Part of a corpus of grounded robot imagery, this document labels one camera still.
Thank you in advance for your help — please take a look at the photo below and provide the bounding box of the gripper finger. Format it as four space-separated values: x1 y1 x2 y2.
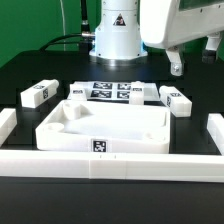
202 32 222 64
166 46 184 76

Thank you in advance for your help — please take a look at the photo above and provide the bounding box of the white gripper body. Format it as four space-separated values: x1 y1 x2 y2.
140 0 224 49

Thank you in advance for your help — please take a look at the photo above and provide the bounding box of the white desk top tray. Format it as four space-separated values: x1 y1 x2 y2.
36 100 170 154

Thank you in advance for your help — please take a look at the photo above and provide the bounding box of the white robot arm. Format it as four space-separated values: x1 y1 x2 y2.
90 0 224 76

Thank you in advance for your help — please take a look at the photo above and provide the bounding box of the marker sheet with tags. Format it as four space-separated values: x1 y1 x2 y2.
71 81 159 101

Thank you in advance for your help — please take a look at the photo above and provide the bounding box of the black cable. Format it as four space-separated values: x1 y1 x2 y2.
39 0 98 52

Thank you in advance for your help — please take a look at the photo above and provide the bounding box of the white thin cable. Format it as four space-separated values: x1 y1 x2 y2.
59 0 67 52

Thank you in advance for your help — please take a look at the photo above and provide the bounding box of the white U-shaped fence frame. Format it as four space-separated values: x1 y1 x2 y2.
0 108 224 182

